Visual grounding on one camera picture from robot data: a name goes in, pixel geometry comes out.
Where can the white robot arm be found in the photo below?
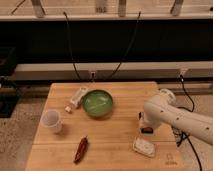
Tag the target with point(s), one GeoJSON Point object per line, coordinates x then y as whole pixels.
{"type": "Point", "coordinates": [159, 109]}

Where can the white wall outlet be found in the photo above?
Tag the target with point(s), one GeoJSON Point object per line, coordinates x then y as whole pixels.
{"type": "Point", "coordinates": [92, 75]}

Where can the green bowl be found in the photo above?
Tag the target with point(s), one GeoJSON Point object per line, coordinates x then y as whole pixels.
{"type": "Point", "coordinates": [97, 103]}

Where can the red chili pepper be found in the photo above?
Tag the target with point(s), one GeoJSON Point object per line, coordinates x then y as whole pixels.
{"type": "Point", "coordinates": [82, 147]}

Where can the black orange eraser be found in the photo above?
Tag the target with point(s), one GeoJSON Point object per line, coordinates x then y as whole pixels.
{"type": "Point", "coordinates": [147, 130]}

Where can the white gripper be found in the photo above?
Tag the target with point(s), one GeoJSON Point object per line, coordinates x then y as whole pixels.
{"type": "Point", "coordinates": [147, 121]}

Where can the white plastic cup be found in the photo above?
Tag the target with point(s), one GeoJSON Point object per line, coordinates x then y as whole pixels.
{"type": "Point", "coordinates": [51, 120]}

